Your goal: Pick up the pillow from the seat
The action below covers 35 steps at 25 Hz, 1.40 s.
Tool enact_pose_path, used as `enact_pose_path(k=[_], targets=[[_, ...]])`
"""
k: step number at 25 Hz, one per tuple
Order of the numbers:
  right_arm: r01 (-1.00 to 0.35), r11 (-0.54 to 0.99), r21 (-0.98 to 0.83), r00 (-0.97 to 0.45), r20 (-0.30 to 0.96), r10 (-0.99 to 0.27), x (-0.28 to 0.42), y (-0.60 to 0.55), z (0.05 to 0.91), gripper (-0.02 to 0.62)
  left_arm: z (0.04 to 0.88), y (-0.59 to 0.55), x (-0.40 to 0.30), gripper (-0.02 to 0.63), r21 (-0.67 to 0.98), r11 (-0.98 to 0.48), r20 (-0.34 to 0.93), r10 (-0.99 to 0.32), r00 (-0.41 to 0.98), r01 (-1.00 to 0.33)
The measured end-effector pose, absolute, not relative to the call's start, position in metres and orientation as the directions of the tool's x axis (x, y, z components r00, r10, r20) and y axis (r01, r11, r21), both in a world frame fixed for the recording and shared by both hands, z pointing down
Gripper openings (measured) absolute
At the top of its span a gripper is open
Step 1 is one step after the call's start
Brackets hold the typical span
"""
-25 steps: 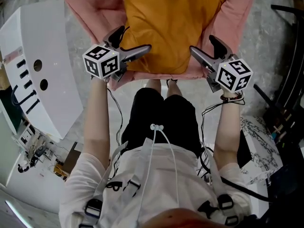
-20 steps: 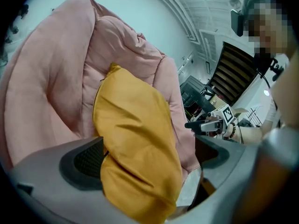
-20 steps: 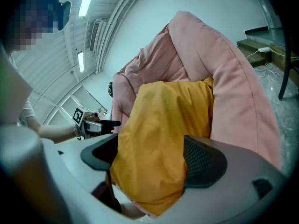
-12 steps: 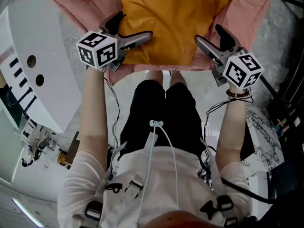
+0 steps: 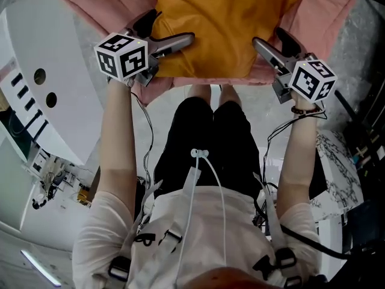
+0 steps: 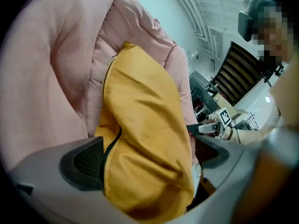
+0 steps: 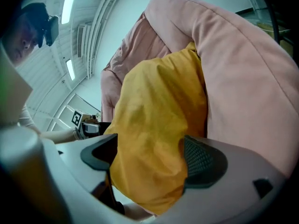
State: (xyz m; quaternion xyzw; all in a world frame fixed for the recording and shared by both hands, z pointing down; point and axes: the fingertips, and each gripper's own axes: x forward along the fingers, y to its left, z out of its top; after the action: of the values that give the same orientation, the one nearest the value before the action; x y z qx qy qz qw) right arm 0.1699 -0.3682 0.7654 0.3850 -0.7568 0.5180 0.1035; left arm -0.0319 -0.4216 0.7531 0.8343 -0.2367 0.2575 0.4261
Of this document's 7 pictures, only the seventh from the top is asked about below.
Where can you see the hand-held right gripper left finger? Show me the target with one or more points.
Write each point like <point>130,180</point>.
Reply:
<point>70,155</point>

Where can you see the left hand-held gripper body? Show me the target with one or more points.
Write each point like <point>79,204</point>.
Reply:
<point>85,125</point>

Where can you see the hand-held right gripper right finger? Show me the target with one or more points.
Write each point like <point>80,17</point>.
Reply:
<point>238,185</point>

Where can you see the yellow pillow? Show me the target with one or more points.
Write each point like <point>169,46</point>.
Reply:
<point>158,115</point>

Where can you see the pink cushioned seat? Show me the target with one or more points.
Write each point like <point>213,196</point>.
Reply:
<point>243,78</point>

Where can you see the person's left forearm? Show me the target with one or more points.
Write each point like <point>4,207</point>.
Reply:
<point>61,136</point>

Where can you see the short ceiling light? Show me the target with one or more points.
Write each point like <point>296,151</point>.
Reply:
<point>70,69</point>

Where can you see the ceiling air vent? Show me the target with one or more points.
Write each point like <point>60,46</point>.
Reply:
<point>80,41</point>

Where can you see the person's face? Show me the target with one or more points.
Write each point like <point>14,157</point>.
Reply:
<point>22,43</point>

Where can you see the long ceiling light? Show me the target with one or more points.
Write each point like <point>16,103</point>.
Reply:
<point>69,3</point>

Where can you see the black head-mounted camera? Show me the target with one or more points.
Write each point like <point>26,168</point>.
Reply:
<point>51,30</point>

